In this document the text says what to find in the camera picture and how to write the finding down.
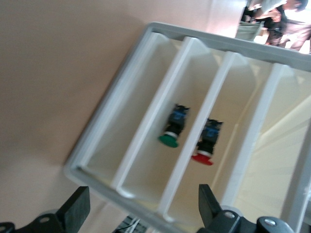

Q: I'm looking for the blurred background person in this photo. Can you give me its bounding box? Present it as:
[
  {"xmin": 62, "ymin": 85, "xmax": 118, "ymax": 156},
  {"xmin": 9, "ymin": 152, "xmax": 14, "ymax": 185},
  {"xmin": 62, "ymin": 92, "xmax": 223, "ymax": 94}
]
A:
[{"xmin": 267, "ymin": 0, "xmax": 311, "ymax": 52}]

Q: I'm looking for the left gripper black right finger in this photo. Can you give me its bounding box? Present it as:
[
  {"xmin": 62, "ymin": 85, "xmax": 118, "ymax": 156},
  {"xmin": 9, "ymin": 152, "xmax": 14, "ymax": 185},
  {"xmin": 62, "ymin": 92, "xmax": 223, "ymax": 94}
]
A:
[{"xmin": 195, "ymin": 184, "xmax": 257, "ymax": 233}]

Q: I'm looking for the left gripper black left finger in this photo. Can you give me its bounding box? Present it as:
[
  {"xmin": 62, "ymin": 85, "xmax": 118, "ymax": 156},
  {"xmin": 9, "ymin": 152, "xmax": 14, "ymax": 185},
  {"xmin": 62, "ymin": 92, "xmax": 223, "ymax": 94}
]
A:
[{"xmin": 26, "ymin": 186, "xmax": 91, "ymax": 233}]

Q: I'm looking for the white grey drawer cabinet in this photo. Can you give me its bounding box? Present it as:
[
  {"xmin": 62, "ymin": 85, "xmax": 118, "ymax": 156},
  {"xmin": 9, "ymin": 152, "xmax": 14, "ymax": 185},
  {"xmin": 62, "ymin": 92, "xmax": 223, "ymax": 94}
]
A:
[{"xmin": 63, "ymin": 21, "xmax": 311, "ymax": 233}]

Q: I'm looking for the green cap push button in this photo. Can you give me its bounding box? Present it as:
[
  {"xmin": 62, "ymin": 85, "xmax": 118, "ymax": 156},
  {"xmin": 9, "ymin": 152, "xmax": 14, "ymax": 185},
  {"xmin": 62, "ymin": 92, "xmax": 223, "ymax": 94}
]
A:
[{"xmin": 157, "ymin": 103, "xmax": 191, "ymax": 148}]

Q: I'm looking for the red cap push button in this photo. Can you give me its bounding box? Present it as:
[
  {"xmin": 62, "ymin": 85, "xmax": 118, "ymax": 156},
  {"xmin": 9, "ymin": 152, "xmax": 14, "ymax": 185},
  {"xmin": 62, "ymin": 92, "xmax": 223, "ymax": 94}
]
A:
[{"xmin": 190, "ymin": 118, "xmax": 224, "ymax": 166}]

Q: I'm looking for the white plastic drawer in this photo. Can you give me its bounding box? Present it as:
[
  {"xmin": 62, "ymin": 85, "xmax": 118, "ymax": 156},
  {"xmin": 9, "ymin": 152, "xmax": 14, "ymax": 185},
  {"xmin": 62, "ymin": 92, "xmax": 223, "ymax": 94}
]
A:
[
  {"xmin": 157, "ymin": 50, "xmax": 274, "ymax": 223},
  {"xmin": 116, "ymin": 36, "xmax": 226, "ymax": 199},
  {"xmin": 79, "ymin": 31, "xmax": 183, "ymax": 189},
  {"xmin": 222, "ymin": 63, "xmax": 311, "ymax": 233}
]

